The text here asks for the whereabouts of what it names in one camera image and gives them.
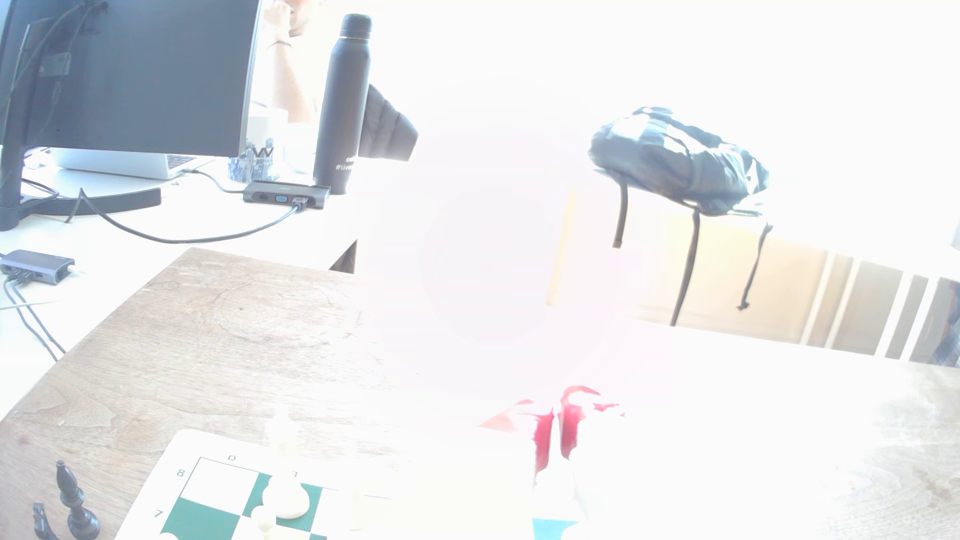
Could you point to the person hand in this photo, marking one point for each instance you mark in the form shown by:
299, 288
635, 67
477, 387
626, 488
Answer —
279, 19

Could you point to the grey usb hub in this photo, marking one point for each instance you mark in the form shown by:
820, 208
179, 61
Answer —
37, 265
285, 193

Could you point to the silver laptop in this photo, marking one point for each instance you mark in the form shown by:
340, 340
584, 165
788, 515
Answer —
120, 163

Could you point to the wooden slatted railing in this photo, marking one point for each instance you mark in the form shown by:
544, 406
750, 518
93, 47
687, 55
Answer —
750, 292

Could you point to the black chess bishop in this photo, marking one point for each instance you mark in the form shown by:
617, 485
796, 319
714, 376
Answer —
75, 510

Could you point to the black chess piece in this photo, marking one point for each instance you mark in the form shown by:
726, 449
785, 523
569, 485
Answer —
43, 523

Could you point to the white chess pawn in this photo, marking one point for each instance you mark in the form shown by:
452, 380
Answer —
263, 519

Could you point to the tall white chess piece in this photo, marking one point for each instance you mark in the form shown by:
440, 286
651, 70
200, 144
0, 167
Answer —
285, 496

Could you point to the green and white chess mat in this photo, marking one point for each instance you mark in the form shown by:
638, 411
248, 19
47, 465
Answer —
214, 487

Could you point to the black monitor stand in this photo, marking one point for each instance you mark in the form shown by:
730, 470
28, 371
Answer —
45, 201

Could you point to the patterned glass tumbler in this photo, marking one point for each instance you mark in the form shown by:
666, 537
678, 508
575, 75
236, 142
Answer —
251, 163

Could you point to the black water bottle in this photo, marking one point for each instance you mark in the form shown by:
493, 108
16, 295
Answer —
343, 105

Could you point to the black padded jacket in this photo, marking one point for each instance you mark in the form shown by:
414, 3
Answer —
386, 131

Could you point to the person forearm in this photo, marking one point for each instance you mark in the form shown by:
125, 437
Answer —
289, 86

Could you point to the dark computer monitor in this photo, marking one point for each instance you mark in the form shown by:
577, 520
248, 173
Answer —
142, 75

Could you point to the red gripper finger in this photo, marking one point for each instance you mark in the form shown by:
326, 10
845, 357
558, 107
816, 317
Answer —
570, 420
544, 439

